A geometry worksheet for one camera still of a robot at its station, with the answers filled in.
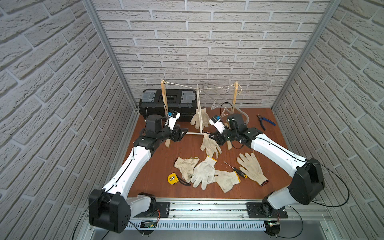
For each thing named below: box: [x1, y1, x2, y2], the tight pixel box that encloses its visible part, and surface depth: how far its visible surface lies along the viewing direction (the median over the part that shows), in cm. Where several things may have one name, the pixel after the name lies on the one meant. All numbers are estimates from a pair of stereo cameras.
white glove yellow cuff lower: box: [210, 170, 241, 193], surface depth 85 cm
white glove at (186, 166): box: [174, 157, 200, 183], surface depth 89 cm
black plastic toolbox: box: [139, 89, 197, 122], surface depth 102 cm
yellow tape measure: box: [167, 172, 191, 186], surface depth 84 cm
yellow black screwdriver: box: [223, 161, 248, 179], surface depth 87 cm
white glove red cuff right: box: [237, 152, 269, 186], surface depth 89 cm
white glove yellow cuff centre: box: [190, 155, 218, 190], surface depth 87 cm
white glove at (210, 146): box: [200, 133, 222, 159], surface depth 89 cm
